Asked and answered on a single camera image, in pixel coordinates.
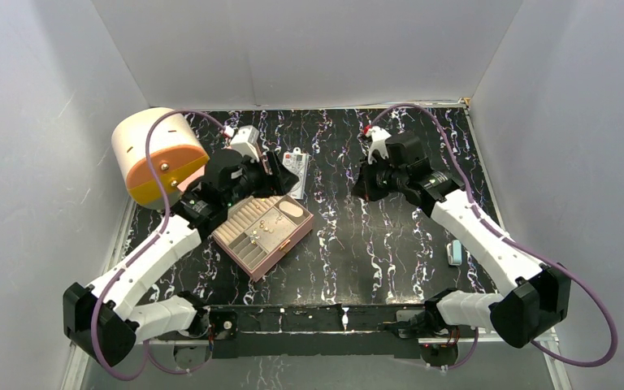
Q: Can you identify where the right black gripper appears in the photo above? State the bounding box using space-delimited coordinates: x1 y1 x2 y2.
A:
350 153 406 203

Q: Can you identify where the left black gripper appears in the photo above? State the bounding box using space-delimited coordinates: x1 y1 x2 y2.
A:
224 151 297 208

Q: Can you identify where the pink jewelry box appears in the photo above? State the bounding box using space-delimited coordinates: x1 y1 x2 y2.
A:
177 171 314 283

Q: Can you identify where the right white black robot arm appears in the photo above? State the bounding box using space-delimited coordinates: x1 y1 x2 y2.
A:
352 126 571 348

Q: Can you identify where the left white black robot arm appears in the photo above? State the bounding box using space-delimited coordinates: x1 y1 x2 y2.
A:
63 149 299 370

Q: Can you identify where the silver jewelry in box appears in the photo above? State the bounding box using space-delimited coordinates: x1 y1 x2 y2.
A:
249 230 260 244

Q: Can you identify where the small blue grey object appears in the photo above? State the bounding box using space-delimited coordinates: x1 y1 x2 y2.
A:
446 240 463 267

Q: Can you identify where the white orange cylindrical drawer box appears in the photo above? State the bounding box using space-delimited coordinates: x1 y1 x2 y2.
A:
111 107 209 210

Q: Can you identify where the clear packaged necklace card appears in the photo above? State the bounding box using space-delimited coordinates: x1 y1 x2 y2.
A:
283 147 310 200

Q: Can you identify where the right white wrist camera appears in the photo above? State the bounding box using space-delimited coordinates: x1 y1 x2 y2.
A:
363 126 392 165

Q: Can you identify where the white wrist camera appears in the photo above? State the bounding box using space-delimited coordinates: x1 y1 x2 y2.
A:
223 125 262 162
363 126 392 165

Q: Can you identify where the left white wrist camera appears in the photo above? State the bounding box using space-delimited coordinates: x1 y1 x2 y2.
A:
223 125 262 162

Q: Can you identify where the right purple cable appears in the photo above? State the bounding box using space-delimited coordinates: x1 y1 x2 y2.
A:
366 103 619 370

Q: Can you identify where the purple cable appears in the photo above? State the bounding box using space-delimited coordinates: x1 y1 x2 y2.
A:
366 103 619 370
89 110 235 382

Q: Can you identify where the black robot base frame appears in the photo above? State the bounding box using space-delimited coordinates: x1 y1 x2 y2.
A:
155 302 480 368

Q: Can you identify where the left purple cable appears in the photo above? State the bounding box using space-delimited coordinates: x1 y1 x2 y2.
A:
89 110 235 382

